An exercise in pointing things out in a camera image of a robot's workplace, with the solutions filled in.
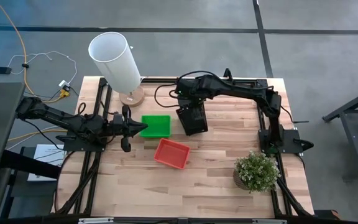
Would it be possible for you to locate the white-shaded wooden-base table lamp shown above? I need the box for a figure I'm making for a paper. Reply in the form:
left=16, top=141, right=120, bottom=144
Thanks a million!
left=88, top=31, right=145, bottom=108

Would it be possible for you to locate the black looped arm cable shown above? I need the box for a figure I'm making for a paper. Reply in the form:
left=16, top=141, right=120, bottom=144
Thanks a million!
left=153, top=70, right=229, bottom=109

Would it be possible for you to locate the thin white cable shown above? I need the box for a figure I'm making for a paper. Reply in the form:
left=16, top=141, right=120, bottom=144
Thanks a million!
left=7, top=50, right=78, bottom=90

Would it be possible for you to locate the black plastic slotted basket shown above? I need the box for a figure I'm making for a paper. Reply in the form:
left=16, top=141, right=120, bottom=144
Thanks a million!
left=175, top=105, right=209, bottom=136

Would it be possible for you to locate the yellow extension cable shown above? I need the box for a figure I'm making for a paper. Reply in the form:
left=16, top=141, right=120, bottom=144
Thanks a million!
left=0, top=0, right=70, bottom=142

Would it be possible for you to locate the green plastic slotted basket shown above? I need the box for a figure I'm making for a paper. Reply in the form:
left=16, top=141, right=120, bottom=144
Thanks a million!
left=140, top=115, right=172, bottom=139
left=140, top=114, right=172, bottom=138

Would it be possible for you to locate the white paper sheet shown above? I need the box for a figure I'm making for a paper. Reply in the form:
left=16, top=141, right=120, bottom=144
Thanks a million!
left=27, top=144, right=65, bottom=182

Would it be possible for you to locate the potted white-flowered green plant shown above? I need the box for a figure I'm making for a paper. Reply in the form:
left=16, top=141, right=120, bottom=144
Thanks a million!
left=232, top=150, right=282, bottom=194

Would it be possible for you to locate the red-orange plastic slotted basket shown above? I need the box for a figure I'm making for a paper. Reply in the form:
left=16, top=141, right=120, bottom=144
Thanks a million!
left=154, top=139, right=191, bottom=170
left=154, top=138, right=191, bottom=168

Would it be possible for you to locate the black desk frame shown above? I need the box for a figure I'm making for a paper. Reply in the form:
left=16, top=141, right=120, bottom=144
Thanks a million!
left=321, top=84, right=358, bottom=182

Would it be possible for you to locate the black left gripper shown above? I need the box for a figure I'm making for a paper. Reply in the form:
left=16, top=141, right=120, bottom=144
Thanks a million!
left=119, top=105, right=149, bottom=153

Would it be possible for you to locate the silver metal bracket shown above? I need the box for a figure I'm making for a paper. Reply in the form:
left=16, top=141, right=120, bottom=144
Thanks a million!
left=252, top=219, right=288, bottom=224
left=78, top=217, right=114, bottom=224

